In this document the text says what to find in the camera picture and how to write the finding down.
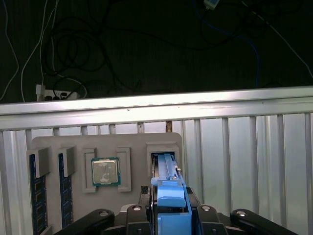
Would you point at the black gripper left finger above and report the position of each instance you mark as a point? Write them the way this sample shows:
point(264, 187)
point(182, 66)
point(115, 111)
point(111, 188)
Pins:
point(137, 220)

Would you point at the hard disk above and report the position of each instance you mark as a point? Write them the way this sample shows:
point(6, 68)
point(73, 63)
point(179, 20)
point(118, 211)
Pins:
point(170, 195)

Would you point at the white power strip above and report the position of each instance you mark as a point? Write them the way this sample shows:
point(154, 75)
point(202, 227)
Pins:
point(56, 94)

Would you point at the silver topped CPU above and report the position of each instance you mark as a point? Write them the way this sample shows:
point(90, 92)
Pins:
point(105, 171)

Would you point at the blue RAM stick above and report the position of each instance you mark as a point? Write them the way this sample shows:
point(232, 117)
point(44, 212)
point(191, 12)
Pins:
point(39, 195)
point(66, 195)

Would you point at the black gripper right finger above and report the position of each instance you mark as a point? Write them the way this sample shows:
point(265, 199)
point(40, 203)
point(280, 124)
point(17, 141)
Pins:
point(207, 220)

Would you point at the white blue adapter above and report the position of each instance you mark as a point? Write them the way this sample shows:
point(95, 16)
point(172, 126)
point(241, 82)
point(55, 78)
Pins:
point(211, 3)

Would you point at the grey parts rack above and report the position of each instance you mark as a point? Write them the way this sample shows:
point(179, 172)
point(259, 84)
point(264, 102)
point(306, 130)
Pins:
point(73, 142)

